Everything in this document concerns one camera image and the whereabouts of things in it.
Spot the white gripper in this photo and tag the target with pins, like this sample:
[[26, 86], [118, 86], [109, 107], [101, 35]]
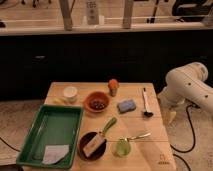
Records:
[[169, 99]]

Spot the blue sponge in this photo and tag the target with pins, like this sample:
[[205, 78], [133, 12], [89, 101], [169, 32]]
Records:
[[126, 106]]

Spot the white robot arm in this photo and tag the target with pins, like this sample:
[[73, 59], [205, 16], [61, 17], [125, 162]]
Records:
[[185, 83]]

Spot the green plastic tray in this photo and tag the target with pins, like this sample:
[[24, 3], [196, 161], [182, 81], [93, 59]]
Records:
[[52, 125]]

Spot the grey cloth in tray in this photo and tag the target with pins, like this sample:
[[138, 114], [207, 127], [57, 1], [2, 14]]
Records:
[[54, 153]]

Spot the silver spoon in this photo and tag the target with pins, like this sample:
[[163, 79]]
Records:
[[137, 137]]

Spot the green small cup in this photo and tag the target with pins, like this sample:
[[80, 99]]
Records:
[[122, 148]]

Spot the orange bowl with beans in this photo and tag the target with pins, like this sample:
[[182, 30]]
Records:
[[96, 102]]

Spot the dark brown bowl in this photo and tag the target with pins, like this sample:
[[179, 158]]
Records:
[[92, 146]]

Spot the white small cup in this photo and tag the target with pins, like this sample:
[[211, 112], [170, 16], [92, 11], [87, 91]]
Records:
[[70, 93]]

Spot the yellow small item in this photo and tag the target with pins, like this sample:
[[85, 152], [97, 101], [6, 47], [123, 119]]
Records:
[[59, 101]]

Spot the white remote on shelf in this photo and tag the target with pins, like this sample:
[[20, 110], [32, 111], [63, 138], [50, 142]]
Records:
[[92, 12]]

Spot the green handled spatula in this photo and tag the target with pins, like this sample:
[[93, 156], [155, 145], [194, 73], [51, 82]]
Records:
[[109, 125]]

